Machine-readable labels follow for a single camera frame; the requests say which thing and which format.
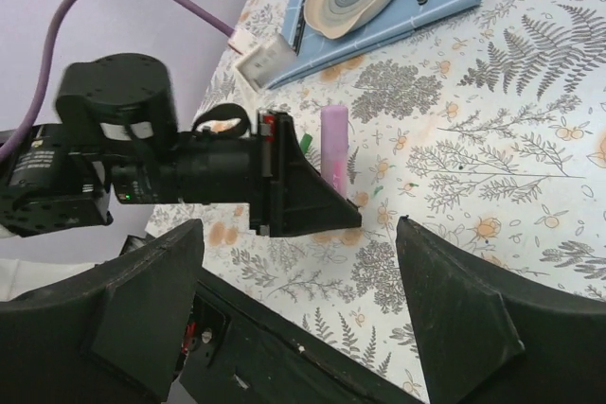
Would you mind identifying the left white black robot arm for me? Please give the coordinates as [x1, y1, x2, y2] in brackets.
[1, 54, 362, 237]

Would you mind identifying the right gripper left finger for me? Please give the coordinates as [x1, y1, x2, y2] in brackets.
[1, 220, 204, 403]

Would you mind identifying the blue checkered cloth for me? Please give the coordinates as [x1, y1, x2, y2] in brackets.
[264, 0, 487, 91]

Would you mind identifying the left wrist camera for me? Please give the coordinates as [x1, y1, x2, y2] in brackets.
[234, 34, 296, 92]

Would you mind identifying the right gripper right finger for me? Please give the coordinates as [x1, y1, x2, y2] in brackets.
[396, 217, 605, 403]

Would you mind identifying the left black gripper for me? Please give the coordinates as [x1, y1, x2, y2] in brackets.
[175, 110, 362, 237]

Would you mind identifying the fork with dark handle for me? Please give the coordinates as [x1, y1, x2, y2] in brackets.
[293, 0, 306, 55]

